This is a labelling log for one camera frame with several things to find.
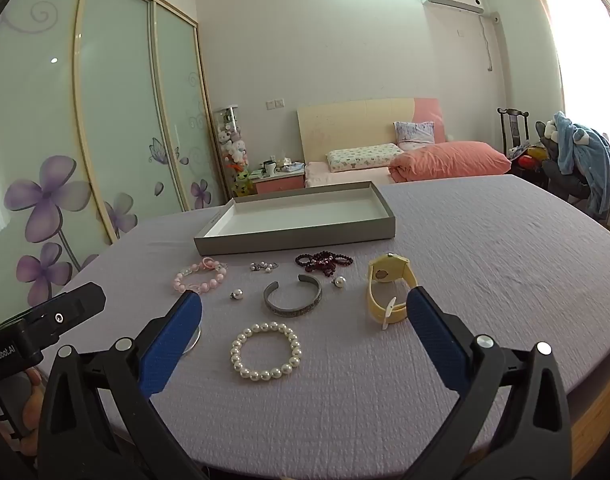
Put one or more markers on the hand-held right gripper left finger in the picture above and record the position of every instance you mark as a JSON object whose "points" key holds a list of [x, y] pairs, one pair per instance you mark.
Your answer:
{"points": [[175, 345]]}

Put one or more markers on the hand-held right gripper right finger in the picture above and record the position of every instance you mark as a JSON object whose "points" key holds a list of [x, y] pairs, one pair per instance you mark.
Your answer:
{"points": [[435, 340]]}

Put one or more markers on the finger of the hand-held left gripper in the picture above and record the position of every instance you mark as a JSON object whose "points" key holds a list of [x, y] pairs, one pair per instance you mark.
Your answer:
{"points": [[65, 312]]}

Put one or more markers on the pearl drop earring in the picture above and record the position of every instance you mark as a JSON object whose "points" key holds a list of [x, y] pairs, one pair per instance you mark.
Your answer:
{"points": [[340, 283], [236, 294]]}

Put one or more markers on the yellow wrist watch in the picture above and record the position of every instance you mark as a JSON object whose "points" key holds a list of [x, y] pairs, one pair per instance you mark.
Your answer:
{"points": [[387, 262]]}

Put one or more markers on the grey cardboard tray box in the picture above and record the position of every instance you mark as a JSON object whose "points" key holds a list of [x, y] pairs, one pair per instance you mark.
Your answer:
{"points": [[295, 215]]}

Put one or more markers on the person's left hand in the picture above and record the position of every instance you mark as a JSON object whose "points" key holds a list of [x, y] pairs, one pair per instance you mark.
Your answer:
{"points": [[32, 400]]}

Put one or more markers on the lavender tablecloth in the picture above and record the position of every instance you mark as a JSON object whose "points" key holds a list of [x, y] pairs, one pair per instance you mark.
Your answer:
{"points": [[485, 270]]}

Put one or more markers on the small silver pearl earrings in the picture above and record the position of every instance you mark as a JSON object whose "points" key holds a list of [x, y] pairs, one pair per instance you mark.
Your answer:
{"points": [[259, 266]]}

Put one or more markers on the pink duvet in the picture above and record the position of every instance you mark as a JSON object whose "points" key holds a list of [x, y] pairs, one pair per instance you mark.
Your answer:
{"points": [[450, 160]]}

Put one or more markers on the pink white nightstand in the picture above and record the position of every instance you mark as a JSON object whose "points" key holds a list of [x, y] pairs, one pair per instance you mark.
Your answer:
{"points": [[280, 182]]}

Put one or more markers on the white printed pillow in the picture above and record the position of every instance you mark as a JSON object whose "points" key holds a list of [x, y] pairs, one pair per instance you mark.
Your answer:
{"points": [[365, 156]]}

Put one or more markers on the white mug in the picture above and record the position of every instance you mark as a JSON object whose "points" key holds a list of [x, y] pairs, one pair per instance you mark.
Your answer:
{"points": [[270, 168]]}

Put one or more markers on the red yellow bag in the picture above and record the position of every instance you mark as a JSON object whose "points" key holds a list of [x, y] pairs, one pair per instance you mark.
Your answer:
{"points": [[527, 160]]}

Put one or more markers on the clear tube of plush toys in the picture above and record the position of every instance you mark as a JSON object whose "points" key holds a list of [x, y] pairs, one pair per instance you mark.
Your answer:
{"points": [[232, 150]]}

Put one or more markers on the lavender printed pillow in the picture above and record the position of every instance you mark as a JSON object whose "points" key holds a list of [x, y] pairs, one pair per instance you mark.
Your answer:
{"points": [[415, 134]]}

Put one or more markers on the black office chair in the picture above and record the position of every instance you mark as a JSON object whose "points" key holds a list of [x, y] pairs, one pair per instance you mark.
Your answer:
{"points": [[560, 170]]}

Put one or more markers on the dark wooden chair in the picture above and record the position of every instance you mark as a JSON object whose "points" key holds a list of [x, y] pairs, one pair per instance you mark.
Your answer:
{"points": [[511, 130]]}

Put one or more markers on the floral sliding door wardrobe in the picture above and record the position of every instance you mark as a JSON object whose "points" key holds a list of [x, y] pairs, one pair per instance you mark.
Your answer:
{"points": [[120, 85]]}

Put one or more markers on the bed with cream pink headboard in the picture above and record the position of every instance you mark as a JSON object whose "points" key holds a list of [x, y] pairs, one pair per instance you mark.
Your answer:
{"points": [[355, 120]]}

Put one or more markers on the white plush toy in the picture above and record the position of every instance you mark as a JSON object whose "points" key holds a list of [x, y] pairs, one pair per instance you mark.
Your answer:
{"points": [[551, 129]]}

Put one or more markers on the blue clothes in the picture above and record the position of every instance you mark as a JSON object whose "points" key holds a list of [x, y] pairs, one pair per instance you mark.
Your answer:
{"points": [[590, 155]]}

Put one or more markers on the air conditioner pipe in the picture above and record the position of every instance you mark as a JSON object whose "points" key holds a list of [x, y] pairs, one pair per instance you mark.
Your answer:
{"points": [[490, 40]]}

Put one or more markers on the white wall switch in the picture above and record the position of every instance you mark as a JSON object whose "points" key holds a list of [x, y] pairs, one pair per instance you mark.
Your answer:
{"points": [[275, 104]]}

